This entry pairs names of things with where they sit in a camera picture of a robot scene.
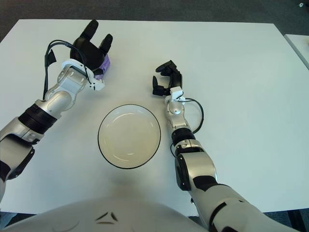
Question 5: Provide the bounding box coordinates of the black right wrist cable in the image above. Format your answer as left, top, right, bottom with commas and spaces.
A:
184, 98, 205, 133

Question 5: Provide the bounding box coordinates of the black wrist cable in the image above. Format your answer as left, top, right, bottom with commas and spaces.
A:
42, 40, 94, 100
184, 98, 205, 133

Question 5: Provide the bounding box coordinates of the black table leg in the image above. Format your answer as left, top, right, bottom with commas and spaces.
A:
287, 209, 305, 232

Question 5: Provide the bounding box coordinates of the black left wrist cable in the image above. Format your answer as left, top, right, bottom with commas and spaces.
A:
42, 40, 94, 100

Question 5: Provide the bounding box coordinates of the purple tissue paper pack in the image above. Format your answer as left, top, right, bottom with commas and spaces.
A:
94, 54, 111, 80

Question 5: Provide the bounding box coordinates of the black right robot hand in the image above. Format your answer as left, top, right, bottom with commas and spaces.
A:
152, 59, 183, 97

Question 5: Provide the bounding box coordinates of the white side table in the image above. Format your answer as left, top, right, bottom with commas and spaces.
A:
284, 33, 309, 71

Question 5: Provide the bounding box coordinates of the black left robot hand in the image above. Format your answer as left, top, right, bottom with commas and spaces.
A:
69, 19, 113, 76

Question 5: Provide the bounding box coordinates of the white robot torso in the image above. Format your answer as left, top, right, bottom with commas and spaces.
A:
0, 196, 201, 232

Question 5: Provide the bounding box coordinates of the white plate with black rim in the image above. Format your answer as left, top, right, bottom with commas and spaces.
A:
97, 104, 162, 169

